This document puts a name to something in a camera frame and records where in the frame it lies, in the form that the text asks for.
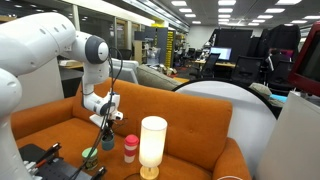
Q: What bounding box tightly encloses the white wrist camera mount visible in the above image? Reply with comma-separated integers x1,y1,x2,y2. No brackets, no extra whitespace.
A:
89,112,123,127

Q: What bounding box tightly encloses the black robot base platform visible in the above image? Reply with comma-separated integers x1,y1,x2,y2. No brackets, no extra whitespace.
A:
19,143,107,180

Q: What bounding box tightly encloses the red framed monitor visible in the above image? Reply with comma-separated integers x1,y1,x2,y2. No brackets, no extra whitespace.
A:
288,21,320,96

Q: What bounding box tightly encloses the white table lamp wooden base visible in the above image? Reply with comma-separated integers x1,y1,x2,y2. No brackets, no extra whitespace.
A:
139,116,167,180

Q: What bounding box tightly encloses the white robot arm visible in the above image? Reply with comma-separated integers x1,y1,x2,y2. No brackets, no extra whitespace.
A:
0,12,123,180

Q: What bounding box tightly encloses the orange fabric sofa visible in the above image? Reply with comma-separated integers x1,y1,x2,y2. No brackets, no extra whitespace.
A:
11,80,251,180

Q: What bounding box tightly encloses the white round panel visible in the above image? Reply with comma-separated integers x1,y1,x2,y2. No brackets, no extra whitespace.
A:
174,80,277,177

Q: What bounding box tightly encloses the jar with pale green lid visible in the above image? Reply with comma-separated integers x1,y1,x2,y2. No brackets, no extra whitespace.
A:
82,147,98,170

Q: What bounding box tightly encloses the white cabinet left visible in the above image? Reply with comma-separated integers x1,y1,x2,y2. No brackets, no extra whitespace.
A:
16,58,64,111

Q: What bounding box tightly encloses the grey cushion behind sofa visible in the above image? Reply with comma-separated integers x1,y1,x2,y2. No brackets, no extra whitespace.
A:
137,65,181,91

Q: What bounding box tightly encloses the black office chair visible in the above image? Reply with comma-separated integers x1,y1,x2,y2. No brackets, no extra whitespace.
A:
231,56,263,86

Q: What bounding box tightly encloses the white box right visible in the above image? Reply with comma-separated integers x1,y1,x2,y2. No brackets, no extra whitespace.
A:
255,93,320,180

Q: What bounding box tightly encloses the lit computer monitor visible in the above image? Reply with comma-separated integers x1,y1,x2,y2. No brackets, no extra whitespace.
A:
210,47,232,61

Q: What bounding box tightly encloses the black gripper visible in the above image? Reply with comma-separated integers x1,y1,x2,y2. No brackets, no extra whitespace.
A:
102,120,114,140

